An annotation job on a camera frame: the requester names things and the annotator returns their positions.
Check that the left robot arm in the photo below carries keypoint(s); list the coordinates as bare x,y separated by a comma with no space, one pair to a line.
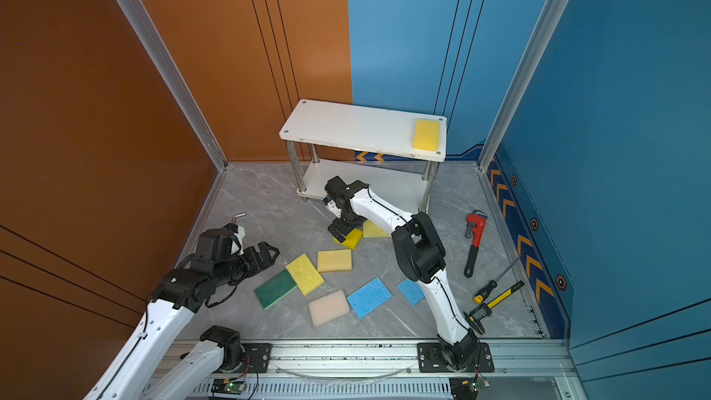
220,259

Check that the green scouring sponge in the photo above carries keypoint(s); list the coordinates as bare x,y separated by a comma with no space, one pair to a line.
275,289

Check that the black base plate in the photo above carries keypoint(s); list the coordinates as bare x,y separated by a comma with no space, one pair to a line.
431,359
254,357

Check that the black yellow screwdriver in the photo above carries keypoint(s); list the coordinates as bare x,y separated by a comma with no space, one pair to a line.
485,292

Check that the blue cellulose sponge left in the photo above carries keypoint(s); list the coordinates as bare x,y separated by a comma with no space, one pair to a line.
368,298

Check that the green circuit board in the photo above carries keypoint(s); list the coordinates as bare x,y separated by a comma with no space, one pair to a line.
227,386
467,388

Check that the light yellow cellulose sponge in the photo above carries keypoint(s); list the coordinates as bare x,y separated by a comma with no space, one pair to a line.
371,230

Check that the blue cellulose sponge right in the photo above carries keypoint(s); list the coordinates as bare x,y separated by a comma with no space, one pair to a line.
411,291

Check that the golden yellow sponge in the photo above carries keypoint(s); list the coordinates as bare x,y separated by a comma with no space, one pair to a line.
426,135

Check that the blue cellulose sponge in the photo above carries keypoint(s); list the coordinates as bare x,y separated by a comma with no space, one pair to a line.
411,291
368,298

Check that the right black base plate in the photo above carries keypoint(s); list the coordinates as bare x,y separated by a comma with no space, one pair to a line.
431,359

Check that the red handled hex key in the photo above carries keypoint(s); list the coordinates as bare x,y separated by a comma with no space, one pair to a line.
234,222

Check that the bright yellow foam sponge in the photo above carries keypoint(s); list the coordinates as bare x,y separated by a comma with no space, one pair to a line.
352,240

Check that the red pipe wrench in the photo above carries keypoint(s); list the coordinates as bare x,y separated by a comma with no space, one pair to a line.
475,226

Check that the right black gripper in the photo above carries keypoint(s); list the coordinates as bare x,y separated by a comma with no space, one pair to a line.
343,230

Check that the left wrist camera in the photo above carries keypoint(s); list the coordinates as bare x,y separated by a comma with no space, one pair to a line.
237,234

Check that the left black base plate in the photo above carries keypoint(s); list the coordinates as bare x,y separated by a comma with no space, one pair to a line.
254,357

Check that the pale yellow orange-backed sponge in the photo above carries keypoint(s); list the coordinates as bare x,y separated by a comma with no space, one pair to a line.
334,260

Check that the yellow black caliper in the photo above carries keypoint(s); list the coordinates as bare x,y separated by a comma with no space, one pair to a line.
476,316

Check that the white two-tier shelf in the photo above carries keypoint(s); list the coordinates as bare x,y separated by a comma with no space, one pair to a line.
382,132

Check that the left green circuit board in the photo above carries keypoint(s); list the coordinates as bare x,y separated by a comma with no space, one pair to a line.
227,386

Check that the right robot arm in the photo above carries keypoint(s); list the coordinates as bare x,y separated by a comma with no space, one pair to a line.
420,255

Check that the right green circuit board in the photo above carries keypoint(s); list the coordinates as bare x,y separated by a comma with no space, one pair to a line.
467,388

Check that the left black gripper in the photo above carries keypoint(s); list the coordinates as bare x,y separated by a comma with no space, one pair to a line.
256,264

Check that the beige foam sponge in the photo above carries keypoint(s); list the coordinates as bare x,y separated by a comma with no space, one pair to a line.
328,308

